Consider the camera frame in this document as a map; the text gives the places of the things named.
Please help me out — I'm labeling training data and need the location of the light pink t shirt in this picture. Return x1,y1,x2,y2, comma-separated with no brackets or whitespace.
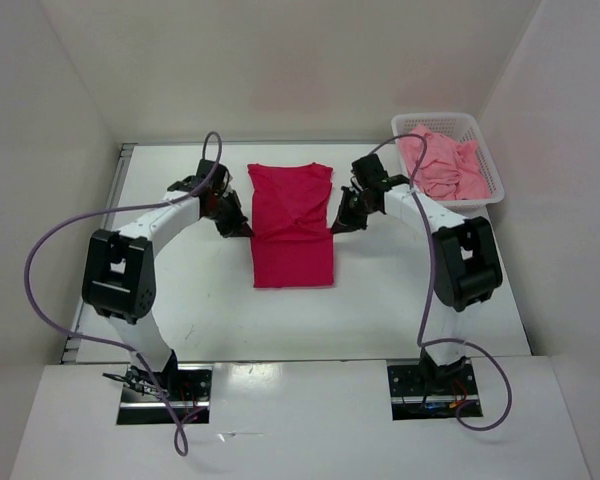
412,125,490,201

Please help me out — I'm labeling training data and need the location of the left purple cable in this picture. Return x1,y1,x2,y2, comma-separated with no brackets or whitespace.
24,130,226,457

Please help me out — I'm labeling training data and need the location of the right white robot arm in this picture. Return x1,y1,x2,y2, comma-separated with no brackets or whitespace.
331,154,503,393

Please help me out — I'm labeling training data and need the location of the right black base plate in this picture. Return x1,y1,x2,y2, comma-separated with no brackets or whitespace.
387,360,483,421

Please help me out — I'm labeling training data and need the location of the magenta red t shirt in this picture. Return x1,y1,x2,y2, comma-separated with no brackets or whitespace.
248,163,335,289

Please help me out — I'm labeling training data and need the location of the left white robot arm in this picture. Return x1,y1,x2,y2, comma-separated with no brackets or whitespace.
82,159,254,400

